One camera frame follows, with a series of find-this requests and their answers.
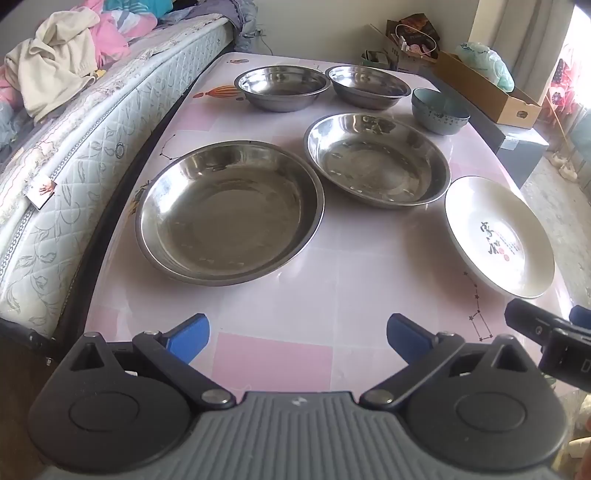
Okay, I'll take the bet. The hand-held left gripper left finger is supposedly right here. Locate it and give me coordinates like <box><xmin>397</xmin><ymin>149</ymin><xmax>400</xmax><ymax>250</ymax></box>
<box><xmin>69</xmin><ymin>314</ymin><xmax>236</xmax><ymax>411</ymax></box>

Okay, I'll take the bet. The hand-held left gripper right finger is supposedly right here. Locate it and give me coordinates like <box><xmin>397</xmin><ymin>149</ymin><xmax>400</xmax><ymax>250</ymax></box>
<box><xmin>360</xmin><ymin>314</ymin><xmax>539</xmax><ymax>409</ymax></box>

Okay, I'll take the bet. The white ceramic plate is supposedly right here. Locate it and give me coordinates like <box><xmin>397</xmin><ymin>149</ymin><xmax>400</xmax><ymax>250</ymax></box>
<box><xmin>444</xmin><ymin>176</ymin><xmax>556</xmax><ymax>299</ymax></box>

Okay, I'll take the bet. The large stainless steel plate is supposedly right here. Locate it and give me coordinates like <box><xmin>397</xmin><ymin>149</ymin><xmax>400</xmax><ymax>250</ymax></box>
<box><xmin>135</xmin><ymin>142</ymin><xmax>325</xmax><ymax>287</ymax></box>

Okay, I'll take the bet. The medium stainless steel plate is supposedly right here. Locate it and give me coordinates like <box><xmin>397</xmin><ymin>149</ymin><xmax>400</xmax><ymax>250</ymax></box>
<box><xmin>303</xmin><ymin>112</ymin><xmax>452</xmax><ymax>209</ymax></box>

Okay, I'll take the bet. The teal ceramic bowl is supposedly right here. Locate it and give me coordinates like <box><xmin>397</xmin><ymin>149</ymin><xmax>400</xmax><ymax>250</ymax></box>
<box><xmin>411</xmin><ymin>88</ymin><xmax>472</xmax><ymax>136</ymax></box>

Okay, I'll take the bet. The stainless steel bowl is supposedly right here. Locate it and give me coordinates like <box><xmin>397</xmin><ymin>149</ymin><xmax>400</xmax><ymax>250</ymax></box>
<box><xmin>234</xmin><ymin>65</ymin><xmax>331</xmax><ymax>113</ymax></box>
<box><xmin>325</xmin><ymin>65</ymin><xmax>411</xmax><ymax>110</ymax></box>

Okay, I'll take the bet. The pink printed tablecloth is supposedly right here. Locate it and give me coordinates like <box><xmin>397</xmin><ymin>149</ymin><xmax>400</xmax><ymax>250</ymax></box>
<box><xmin>60</xmin><ymin>52</ymin><xmax>591</xmax><ymax>416</ymax></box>

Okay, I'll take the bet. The grey storage box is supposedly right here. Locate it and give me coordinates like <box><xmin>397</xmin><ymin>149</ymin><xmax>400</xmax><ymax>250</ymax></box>
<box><xmin>494</xmin><ymin>122</ymin><xmax>550</xmax><ymax>190</ymax></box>

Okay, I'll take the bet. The wooden stick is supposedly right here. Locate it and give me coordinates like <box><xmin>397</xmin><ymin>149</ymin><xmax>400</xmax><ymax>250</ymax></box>
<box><xmin>547</xmin><ymin>92</ymin><xmax>573</xmax><ymax>145</ymax></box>

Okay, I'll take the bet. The mattress label tag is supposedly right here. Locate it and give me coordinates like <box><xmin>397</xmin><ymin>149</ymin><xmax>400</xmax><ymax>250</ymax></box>
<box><xmin>28</xmin><ymin>180</ymin><xmax>57</xmax><ymax>210</ymax></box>

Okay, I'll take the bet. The white quilted mattress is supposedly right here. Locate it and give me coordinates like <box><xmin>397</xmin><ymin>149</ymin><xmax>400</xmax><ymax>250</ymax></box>
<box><xmin>0</xmin><ymin>14</ymin><xmax>236</xmax><ymax>340</ymax></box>

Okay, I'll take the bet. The long cardboard box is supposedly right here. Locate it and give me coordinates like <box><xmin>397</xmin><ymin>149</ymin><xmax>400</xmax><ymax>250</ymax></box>
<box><xmin>434</xmin><ymin>48</ymin><xmax>542</xmax><ymax>129</ymax></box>

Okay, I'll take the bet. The floral curtain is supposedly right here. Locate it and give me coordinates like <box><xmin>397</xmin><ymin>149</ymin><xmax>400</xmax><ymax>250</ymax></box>
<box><xmin>547</xmin><ymin>58</ymin><xmax>591</xmax><ymax>125</ymax></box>

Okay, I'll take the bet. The green plastic bag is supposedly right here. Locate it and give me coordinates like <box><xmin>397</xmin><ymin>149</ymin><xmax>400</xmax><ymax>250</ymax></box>
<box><xmin>456</xmin><ymin>41</ymin><xmax>515</xmax><ymax>90</ymax></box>

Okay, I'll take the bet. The open cardboard box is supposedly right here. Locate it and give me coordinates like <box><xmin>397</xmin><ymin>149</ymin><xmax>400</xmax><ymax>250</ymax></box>
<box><xmin>369</xmin><ymin>18</ymin><xmax>444</xmax><ymax>75</ymax></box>

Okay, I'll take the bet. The small green box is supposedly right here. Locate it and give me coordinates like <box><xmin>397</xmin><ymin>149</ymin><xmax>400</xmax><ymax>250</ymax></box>
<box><xmin>361</xmin><ymin>48</ymin><xmax>393</xmax><ymax>72</ymax></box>

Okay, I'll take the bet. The white curtain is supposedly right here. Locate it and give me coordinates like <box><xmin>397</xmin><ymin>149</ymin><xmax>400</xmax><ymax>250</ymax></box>
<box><xmin>468</xmin><ymin>0</ymin><xmax>578</xmax><ymax>97</ymax></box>

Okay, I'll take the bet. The pile of clothes and bedding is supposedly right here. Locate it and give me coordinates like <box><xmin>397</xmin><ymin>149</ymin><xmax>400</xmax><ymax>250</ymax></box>
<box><xmin>0</xmin><ymin>0</ymin><xmax>158</xmax><ymax>109</ymax></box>

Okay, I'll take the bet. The cream garment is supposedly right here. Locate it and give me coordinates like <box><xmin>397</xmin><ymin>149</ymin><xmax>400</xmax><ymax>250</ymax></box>
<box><xmin>4</xmin><ymin>7</ymin><xmax>100</xmax><ymax>123</ymax></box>

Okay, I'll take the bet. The brown paper bag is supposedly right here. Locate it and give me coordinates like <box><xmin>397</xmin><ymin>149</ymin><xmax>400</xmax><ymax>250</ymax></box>
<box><xmin>397</xmin><ymin>13</ymin><xmax>439</xmax><ymax>58</ymax></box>

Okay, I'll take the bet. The grey purple cloth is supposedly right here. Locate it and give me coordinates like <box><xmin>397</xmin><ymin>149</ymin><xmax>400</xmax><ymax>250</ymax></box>
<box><xmin>217</xmin><ymin>0</ymin><xmax>257</xmax><ymax>51</ymax></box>

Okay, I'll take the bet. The teal patterned cloth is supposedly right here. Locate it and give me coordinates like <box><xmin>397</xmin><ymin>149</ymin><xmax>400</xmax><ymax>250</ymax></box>
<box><xmin>104</xmin><ymin>0</ymin><xmax>174</xmax><ymax>19</ymax></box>

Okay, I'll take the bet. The white cable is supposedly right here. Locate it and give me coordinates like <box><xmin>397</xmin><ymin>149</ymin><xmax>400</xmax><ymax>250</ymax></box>
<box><xmin>257</xmin><ymin>30</ymin><xmax>279</xmax><ymax>57</ymax></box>

